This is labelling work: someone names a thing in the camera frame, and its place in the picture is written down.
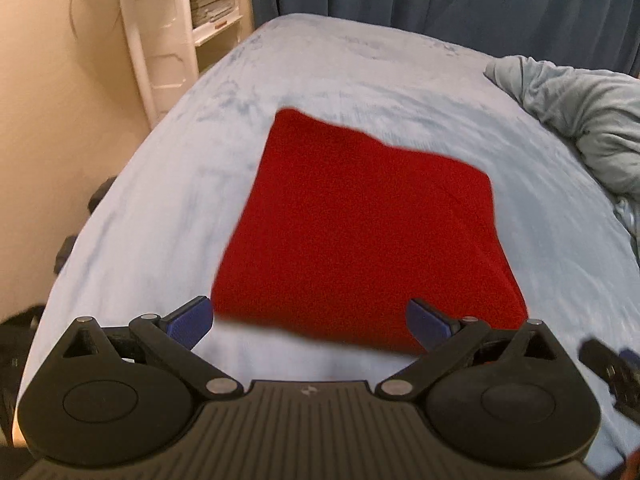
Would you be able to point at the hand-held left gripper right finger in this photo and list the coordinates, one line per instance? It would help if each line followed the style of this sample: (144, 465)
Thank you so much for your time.
(427, 324)

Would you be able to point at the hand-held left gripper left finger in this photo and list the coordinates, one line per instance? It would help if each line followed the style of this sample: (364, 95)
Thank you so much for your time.
(192, 322)

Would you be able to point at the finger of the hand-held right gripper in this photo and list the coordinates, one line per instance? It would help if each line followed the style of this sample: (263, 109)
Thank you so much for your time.
(617, 367)

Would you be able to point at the red knit sweater dress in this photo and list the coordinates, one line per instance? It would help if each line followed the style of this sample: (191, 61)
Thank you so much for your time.
(360, 230)

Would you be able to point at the bed with light blue cover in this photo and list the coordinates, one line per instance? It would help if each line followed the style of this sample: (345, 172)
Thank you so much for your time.
(165, 210)

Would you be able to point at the black bag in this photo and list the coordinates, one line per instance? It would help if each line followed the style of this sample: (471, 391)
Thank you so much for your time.
(15, 360)

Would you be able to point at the crumpled grey-blue blanket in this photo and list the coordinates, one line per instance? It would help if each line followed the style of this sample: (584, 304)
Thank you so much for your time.
(590, 120)

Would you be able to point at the white plastic drawer unit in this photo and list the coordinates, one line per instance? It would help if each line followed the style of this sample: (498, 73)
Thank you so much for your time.
(165, 45)

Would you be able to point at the stack of papers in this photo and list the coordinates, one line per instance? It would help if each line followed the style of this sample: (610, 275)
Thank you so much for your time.
(212, 2)

